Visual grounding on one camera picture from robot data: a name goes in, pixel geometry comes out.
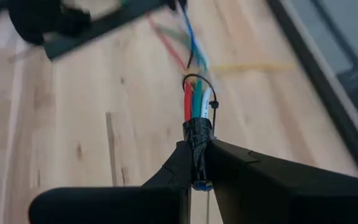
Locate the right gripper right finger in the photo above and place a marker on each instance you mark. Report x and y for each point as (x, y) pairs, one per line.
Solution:
(291, 199)

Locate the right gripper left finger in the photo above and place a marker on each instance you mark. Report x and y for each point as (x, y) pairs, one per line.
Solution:
(120, 207)

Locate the black work glove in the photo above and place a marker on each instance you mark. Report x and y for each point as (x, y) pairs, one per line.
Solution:
(42, 21)

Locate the black zip tie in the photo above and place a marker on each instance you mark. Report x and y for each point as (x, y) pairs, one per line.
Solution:
(213, 104)

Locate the black aluminium table frame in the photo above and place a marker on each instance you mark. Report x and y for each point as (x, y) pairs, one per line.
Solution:
(322, 87)

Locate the black duct cover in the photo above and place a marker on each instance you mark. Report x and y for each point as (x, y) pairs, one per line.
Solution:
(104, 28)

